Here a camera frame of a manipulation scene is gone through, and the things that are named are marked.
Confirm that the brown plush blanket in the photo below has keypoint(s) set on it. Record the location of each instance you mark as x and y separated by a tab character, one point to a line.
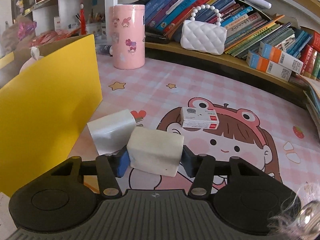
19	35

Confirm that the white quilted pearl-handle purse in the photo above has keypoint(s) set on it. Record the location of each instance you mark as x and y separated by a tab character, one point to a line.
202	36

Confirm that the white usb charger cube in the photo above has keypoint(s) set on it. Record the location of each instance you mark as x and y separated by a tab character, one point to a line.
110	133

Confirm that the small red-white eraser box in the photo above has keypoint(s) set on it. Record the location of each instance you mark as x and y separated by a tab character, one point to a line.
199	118

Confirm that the upper orange-blue white box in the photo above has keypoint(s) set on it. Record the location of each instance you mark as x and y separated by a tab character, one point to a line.
280	57

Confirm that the lower orange-blue white box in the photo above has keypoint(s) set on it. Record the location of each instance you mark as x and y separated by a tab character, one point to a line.
257	62

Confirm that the pink cylindrical canister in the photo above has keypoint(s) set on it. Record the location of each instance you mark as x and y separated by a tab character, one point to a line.
127	32

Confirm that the yellow cardboard box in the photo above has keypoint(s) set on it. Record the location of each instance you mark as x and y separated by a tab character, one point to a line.
45	107

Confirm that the large white eraser block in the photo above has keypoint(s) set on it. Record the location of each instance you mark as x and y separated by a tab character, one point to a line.
154	151

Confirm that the stack of papers and notebooks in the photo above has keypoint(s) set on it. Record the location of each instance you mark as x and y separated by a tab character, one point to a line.
311	91

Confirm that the white bookshelf frame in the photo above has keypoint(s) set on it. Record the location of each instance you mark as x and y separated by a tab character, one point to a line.
165	18

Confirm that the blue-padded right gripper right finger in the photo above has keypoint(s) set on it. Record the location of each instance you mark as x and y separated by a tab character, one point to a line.
201	168

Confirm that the pink plush pig toy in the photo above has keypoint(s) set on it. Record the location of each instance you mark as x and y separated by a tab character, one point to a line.
35	56

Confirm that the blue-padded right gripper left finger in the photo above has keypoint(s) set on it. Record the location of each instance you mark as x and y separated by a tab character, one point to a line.
108	169

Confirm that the orange-blue white box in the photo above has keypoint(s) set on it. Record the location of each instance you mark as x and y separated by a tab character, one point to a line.
257	62
280	57

